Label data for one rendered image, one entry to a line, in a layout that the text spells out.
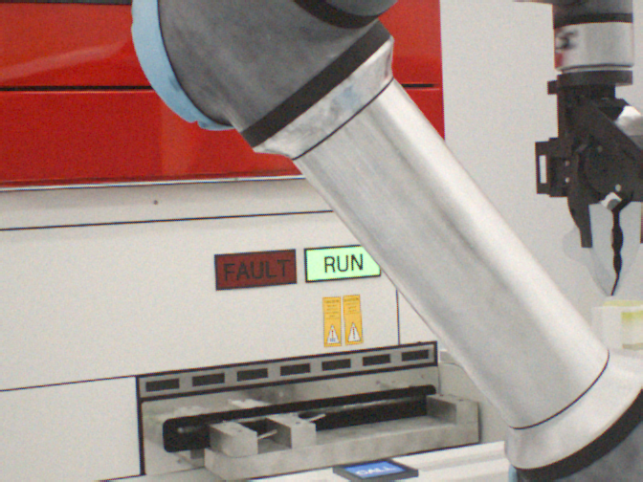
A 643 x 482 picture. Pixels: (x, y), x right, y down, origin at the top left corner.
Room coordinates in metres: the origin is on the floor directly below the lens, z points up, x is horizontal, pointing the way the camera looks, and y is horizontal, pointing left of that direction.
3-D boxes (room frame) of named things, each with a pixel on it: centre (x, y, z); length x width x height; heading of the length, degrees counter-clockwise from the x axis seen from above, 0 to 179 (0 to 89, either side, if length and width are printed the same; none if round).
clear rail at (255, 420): (1.64, 0.03, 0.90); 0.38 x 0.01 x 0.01; 116
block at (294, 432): (1.53, 0.05, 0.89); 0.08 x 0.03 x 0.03; 26
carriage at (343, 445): (1.57, -0.02, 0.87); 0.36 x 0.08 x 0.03; 116
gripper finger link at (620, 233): (1.16, -0.28, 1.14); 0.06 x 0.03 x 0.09; 26
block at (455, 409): (1.64, -0.17, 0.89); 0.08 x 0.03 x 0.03; 26
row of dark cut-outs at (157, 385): (1.63, 0.04, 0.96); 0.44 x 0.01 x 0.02; 116
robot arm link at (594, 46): (1.15, -0.26, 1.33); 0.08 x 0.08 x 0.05
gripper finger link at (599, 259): (1.15, -0.25, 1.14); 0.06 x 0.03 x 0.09; 26
